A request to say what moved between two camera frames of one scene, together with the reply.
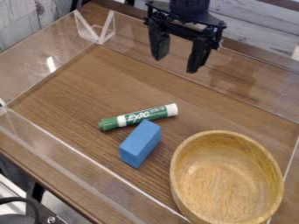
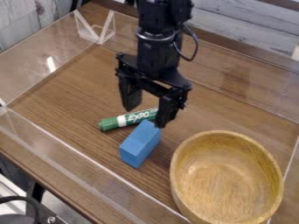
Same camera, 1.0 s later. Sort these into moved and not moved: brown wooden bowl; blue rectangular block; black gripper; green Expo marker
Moved: black gripper
Not moved: blue rectangular block; green Expo marker; brown wooden bowl
